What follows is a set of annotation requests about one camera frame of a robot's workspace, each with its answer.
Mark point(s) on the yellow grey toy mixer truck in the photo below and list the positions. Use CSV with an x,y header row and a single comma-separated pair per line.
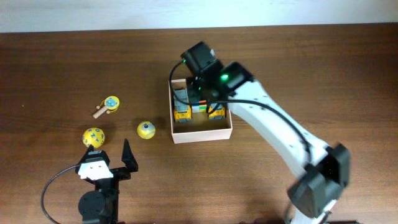
x,y
216,111

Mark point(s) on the small colourful puzzle cube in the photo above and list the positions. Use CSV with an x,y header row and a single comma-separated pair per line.
x,y
201,108

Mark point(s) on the yellow wooden rattle drum toy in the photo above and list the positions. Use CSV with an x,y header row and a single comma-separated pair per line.
x,y
108,105

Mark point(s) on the yellow ball with blue letters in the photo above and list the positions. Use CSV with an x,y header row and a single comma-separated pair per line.
x,y
94,137

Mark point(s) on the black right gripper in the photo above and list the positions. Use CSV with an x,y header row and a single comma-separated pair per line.
x,y
193,82

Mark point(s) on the yellow grey toy dump truck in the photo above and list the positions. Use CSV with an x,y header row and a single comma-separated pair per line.
x,y
182,109

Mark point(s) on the beige open cardboard box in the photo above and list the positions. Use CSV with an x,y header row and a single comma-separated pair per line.
x,y
200,128

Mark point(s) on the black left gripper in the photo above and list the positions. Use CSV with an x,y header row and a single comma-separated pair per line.
x,y
124,172

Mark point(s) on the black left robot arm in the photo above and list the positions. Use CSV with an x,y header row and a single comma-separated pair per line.
x,y
101,205

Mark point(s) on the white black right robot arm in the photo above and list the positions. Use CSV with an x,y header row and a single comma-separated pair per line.
x,y
322,171

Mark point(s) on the yellow grey minion ball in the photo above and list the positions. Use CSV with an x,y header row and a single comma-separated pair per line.
x,y
146,130

